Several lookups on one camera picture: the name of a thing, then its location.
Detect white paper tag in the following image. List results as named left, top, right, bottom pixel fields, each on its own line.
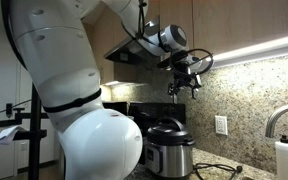
left=0, top=126, right=25, bottom=145

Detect under-cabinet light strip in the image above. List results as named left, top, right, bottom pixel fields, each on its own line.
left=212, top=36, right=288, bottom=69

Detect steel range hood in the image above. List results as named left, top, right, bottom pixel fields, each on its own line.
left=104, top=16, right=165, bottom=65

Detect wooden upper cabinets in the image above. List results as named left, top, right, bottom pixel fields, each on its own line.
left=85, top=0, right=288, bottom=84

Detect black pressure cooker lid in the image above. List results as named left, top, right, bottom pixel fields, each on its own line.
left=146, top=117, right=195, bottom=146

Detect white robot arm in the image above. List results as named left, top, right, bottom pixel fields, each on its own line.
left=0, top=0, right=187, bottom=180

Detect black power cord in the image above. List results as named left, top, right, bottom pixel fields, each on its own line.
left=192, top=162, right=244, bottom=180

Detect white wall outlet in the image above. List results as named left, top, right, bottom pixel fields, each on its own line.
left=215, top=116, right=228, bottom=135

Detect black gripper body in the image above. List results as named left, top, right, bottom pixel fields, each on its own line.
left=170, top=55, right=202, bottom=88

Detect black camera stand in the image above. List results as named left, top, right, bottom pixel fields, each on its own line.
left=0, top=86, right=47, bottom=180

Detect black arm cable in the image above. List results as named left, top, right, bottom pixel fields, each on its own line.
left=169, top=48, right=215, bottom=80

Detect white soap bottle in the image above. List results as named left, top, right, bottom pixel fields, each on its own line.
left=275, top=135, right=288, bottom=180

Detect curved steel faucet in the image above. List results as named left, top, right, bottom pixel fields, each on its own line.
left=265, top=105, right=288, bottom=138

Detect steel pressure cooker base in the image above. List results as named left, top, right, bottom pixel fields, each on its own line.
left=144, top=139, right=195, bottom=179

